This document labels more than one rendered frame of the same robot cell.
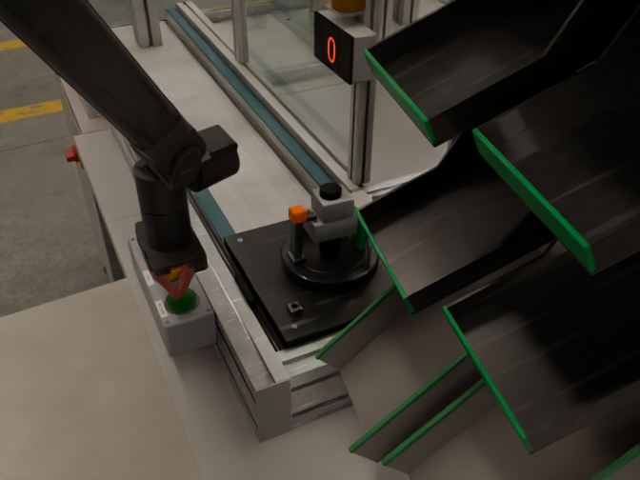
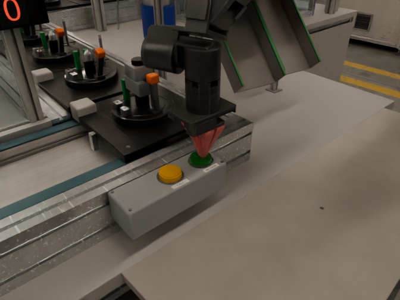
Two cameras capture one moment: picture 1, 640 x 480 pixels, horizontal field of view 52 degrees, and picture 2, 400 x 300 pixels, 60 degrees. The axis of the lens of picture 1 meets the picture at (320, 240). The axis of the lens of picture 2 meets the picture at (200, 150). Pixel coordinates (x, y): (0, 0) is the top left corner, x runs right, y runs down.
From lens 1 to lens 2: 1.08 m
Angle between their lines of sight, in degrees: 80
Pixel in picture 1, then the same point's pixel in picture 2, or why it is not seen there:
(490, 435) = not seen: hidden behind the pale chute
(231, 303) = (190, 143)
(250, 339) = not seen: hidden behind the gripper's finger
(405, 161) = not seen: outside the picture
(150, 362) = (216, 218)
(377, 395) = (252, 75)
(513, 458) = (276, 38)
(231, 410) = (236, 172)
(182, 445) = (268, 184)
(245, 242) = (130, 144)
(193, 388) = (228, 191)
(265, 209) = (47, 174)
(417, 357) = (241, 53)
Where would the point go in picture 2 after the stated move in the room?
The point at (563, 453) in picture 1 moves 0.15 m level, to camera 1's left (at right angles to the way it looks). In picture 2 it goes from (277, 24) to (304, 40)
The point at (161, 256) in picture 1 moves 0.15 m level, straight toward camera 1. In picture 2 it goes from (223, 105) to (288, 86)
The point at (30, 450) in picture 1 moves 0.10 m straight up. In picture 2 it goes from (319, 251) to (331, 208)
